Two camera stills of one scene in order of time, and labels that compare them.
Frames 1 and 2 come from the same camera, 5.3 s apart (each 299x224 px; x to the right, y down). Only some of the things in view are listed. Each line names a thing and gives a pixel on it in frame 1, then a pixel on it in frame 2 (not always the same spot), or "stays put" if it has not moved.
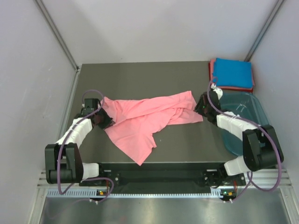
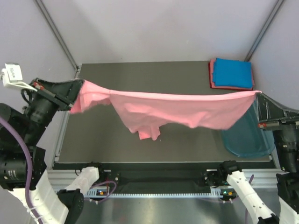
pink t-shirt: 133,120 to 145,112
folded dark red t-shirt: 237,89 stays put
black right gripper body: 201,108 to 281,124
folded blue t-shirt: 232,73 stays put
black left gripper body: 104,120 to 44,104
